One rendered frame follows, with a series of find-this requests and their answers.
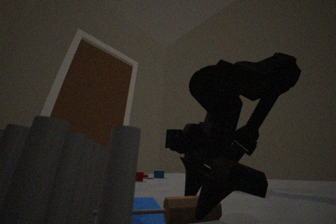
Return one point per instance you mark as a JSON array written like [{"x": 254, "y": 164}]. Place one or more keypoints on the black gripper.
[{"x": 224, "y": 175}]

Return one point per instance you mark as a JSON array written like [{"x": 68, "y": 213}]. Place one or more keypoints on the blue flat strip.
[{"x": 141, "y": 203}]

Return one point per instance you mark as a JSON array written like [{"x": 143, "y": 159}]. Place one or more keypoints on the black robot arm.
[{"x": 217, "y": 89}]

